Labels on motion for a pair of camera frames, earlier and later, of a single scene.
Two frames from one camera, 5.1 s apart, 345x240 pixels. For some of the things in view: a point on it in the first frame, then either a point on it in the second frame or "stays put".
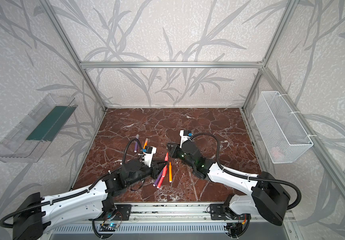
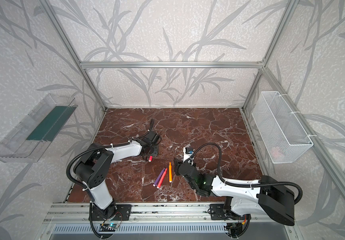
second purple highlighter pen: [158, 178] stays put
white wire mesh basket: [283, 136] stays put
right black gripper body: [177, 152] -> [178, 166]
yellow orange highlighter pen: [170, 172] stays put
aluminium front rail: [192, 214] stays put
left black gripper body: [144, 173] -> [154, 151]
